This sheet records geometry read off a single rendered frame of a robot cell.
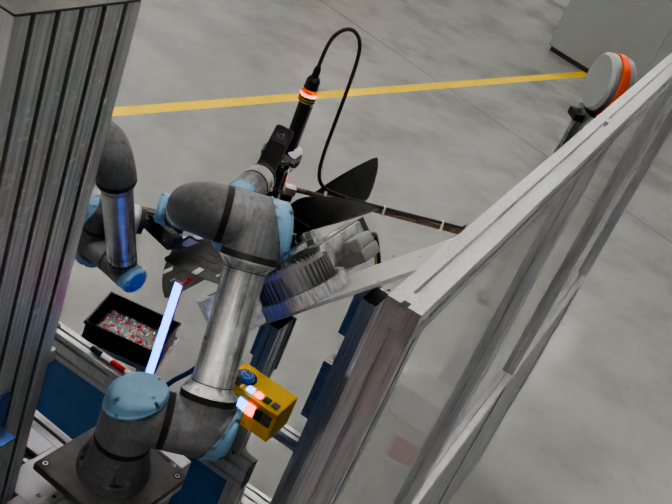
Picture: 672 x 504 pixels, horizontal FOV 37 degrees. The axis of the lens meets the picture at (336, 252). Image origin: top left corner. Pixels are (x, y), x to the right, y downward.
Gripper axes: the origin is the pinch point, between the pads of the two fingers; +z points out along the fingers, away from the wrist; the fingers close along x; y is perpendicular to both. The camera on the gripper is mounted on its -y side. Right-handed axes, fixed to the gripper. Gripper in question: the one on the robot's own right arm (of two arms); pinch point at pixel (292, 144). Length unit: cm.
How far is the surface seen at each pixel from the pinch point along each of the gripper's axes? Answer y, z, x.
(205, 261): 30.2, -20.7, -6.0
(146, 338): 64, -18, -15
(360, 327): 41, 1, 35
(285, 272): 33.6, -3.1, 11.1
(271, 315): 44.7, -8.1, 12.8
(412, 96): 153, 476, -32
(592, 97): -36, 26, 63
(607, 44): 121, 733, 87
